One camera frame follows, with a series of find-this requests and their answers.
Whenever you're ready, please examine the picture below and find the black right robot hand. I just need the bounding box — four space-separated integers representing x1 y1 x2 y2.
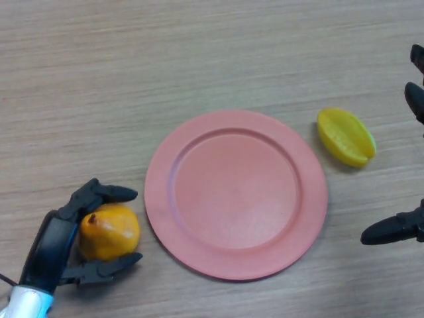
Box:
360 44 424 246

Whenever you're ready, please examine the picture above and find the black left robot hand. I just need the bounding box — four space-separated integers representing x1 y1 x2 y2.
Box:
19 178 144 293

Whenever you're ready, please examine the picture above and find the yellow pear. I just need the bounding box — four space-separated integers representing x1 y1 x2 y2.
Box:
78 203 141 262

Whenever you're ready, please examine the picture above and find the pink round plate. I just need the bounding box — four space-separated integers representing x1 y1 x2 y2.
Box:
144 109 329 283

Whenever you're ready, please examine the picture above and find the yellow starfruit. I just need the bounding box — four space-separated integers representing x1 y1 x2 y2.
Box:
316 106 378 168

